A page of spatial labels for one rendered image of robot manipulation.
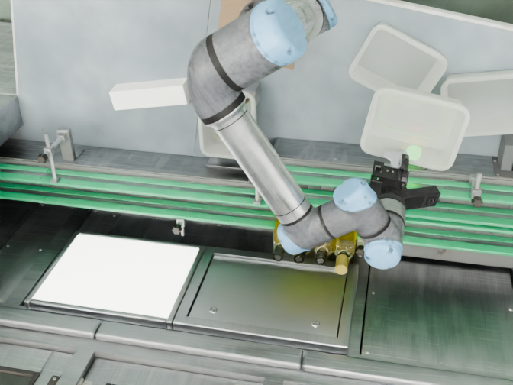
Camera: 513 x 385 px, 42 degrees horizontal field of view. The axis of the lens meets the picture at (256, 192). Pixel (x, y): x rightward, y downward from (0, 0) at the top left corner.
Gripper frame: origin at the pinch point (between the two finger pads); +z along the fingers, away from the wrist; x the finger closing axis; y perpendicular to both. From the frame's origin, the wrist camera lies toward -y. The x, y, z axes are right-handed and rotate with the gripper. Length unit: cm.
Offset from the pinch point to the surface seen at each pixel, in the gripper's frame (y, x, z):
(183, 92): 64, 15, 27
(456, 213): -20.1, 26.6, 14.1
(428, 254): -17, 47, 16
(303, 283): 17, 48, -6
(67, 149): 99, 40, 18
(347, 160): 12.6, 22.6, 21.7
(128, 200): 77, 49, 12
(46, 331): 81, 54, -38
